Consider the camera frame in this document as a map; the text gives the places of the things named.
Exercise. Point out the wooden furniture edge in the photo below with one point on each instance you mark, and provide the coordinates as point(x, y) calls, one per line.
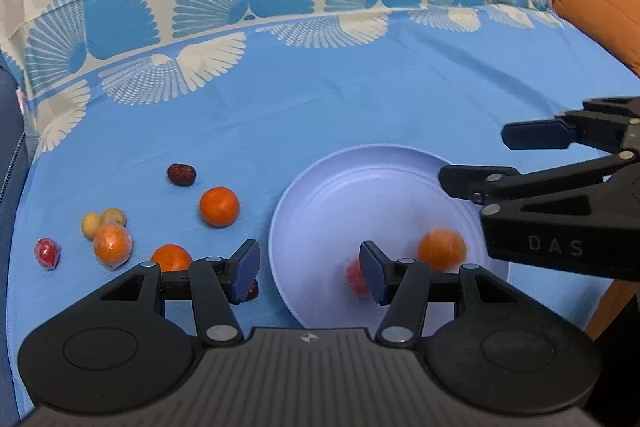
point(610, 307)

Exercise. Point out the orange cushion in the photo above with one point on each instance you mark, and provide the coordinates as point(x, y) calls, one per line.
point(600, 7)

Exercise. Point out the pink fabric tag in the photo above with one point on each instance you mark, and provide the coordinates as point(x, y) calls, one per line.
point(21, 101)

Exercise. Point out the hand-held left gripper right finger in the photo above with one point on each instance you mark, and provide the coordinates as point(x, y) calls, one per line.
point(372, 274)

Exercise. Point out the plastic wrapped orange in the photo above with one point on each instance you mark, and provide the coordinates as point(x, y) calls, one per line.
point(112, 247)

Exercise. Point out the dark red date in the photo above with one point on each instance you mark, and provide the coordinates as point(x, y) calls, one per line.
point(253, 291)
point(181, 174)

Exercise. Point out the small yellow fruit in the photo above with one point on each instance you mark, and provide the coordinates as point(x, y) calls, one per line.
point(91, 225)
point(115, 215)

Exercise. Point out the light blue plate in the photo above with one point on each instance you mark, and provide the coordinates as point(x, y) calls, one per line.
point(330, 207)

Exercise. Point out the red fruit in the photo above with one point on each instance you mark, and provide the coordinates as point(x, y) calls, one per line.
point(47, 253)
point(355, 278)

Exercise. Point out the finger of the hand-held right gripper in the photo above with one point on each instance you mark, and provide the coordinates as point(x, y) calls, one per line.
point(535, 134)
point(470, 182)

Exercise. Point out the blue fan printed cloth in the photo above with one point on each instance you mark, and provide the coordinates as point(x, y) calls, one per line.
point(350, 97)

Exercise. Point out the bare orange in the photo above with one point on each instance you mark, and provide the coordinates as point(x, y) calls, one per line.
point(172, 257)
point(442, 249)
point(219, 206)

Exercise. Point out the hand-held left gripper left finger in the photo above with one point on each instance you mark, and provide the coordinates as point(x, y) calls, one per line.
point(248, 268)

